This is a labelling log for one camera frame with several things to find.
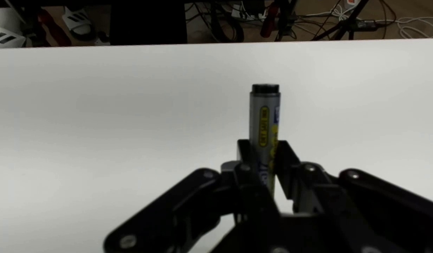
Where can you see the grey marker with black cap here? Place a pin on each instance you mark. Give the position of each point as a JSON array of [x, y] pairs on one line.
[[263, 130]]

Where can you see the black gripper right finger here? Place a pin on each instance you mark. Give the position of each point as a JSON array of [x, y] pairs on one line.
[[358, 211]]

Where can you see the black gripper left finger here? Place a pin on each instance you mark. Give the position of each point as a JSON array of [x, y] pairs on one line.
[[181, 215]]

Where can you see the white sneaker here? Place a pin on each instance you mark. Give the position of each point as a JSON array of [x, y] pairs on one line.
[[9, 30]]

